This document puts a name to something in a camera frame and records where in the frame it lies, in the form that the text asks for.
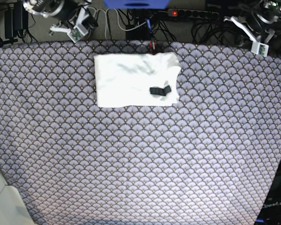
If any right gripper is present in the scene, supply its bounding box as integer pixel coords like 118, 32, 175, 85
49, 0, 98, 43

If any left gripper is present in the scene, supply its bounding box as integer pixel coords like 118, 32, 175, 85
223, 7, 276, 57

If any white printed T-shirt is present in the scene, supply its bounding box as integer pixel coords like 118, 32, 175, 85
94, 52, 181, 108

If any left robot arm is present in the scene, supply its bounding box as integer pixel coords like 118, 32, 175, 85
223, 0, 281, 57

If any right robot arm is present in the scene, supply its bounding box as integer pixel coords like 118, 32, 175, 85
22, 0, 98, 43

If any red table clamp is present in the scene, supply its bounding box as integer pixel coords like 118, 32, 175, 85
149, 41, 158, 55

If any black power strip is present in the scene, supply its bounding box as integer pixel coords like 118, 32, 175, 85
167, 8, 220, 20

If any grey fan-pattern tablecloth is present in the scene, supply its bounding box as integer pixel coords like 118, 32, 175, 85
0, 41, 281, 225

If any black OpenArm box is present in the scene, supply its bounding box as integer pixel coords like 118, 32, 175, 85
255, 161, 281, 225

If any white cable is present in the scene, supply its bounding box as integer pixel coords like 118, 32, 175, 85
89, 7, 148, 39

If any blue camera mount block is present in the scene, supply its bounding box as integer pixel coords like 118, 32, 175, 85
104, 0, 170, 9

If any black strap piece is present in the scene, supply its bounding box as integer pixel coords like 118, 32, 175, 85
149, 85, 172, 97

